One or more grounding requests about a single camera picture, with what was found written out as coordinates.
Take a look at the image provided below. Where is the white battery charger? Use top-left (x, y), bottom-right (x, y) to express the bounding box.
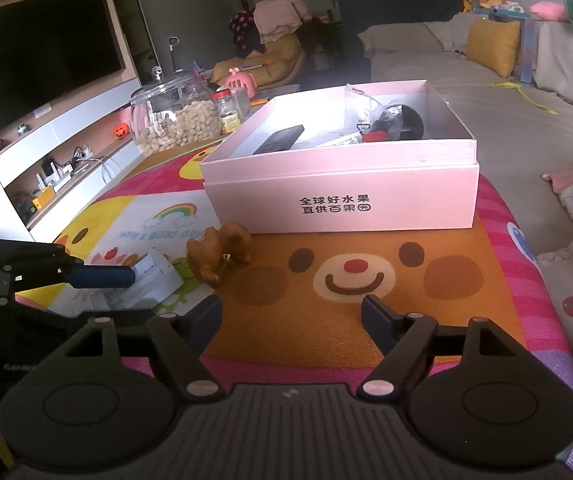
top-left (91, 249), bottom-right (184, 311)

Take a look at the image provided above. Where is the brown bear figurine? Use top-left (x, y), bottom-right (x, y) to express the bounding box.
top-left (186, 222), bottom-right (252, 289)

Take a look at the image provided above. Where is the colourful cartoon play mat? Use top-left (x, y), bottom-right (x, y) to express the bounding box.
top-left (0, 136), bottom-right (573, 476)

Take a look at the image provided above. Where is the white tv cabinet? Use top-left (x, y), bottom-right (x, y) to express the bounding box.
top-left (0, 0), bottom-right (140, 242)

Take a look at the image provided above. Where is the orange pumpkin toy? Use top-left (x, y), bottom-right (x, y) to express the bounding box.
top-left (113, 122), bottom-right (130, 139)

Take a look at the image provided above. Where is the pink cardboard box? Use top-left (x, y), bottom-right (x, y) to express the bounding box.
top-left (201, 80), bottom-right (479, 234)

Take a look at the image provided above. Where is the glass jar with nuts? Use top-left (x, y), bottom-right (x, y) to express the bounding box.
top-left (130, 66), bottom-right (221, 156)

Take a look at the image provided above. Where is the black round object in box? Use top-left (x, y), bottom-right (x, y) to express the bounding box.
top-left (381, 104), bottom-right (425, 141)

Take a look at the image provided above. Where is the small red-lid jar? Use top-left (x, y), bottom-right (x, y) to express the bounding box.
top-left (213, 88), bottom-right (242, 134)

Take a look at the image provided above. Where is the black phone in box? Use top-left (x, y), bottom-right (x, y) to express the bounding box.
top-left (254, 125), bottom-right (305, 155)

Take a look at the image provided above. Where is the black television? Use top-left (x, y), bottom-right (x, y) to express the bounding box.
top-left (0, 0), bottom-right (125, 131)

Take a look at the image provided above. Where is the grey sofa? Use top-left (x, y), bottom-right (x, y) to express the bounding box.
top-left (358, 22), bottom-right (573, 254)

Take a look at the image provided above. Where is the pink toy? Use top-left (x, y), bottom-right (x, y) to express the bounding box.
top-left (224, 67), bottom-right (257, 100)

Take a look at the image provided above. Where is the yellow armchair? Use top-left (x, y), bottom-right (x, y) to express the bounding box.
top-left (210, 34), bottom-right (306, 89)

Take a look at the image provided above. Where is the yellow cushion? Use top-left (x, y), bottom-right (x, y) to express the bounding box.
top-left (465, 18), bottom-right (521, 78)

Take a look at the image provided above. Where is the pink clothes pile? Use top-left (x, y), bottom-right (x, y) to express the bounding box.
top-left (254, 0), bottom-right (312, 44)

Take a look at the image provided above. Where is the dark blue cabinet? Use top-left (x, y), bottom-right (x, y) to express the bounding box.
top-left (339, 0), bottom-right (463, 44)

